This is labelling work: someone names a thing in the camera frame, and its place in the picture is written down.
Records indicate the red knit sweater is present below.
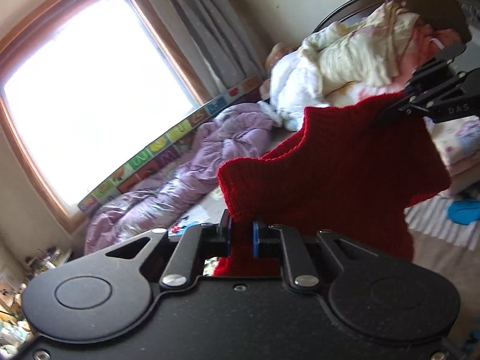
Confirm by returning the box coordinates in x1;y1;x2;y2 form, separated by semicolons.
214;94;450;277

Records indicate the folded pink cream clothes stack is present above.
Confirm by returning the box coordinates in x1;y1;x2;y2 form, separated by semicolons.
425;116;479;197

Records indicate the purple quilt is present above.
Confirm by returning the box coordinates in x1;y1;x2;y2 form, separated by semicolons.
84;102;273;254

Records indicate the stacked quilts pile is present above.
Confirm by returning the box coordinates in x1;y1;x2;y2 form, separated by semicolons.
259;1;461;132

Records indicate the dark wooden headboard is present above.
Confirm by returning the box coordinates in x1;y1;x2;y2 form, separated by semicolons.
315;0;472;43

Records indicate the colourful alphabet foam border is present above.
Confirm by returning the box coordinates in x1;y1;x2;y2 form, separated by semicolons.
77;75;262;215

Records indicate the Mickey Mouse plush blanket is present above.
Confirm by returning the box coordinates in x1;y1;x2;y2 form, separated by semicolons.
171;163;479;286

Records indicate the cluttered side desk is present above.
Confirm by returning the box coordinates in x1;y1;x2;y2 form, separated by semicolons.
1;246;75;359

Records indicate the grey curtain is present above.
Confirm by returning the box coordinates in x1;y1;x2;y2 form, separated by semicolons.
148;0;265;98

